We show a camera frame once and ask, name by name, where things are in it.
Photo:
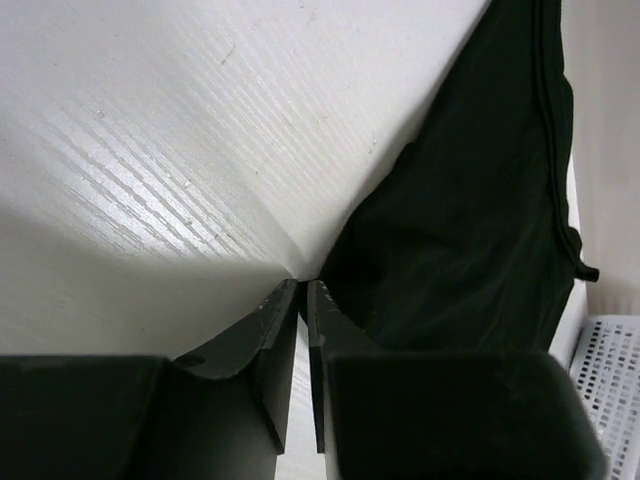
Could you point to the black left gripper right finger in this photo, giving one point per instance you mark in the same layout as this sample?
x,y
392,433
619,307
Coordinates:
x,y
446,415

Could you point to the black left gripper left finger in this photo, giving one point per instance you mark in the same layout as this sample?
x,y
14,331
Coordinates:
x,y
219,411

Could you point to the black tank top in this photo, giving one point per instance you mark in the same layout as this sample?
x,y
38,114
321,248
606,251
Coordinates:
x,y
466,244

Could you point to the white plastic laundry basket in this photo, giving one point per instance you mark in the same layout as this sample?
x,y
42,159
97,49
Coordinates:
x,y
605,370

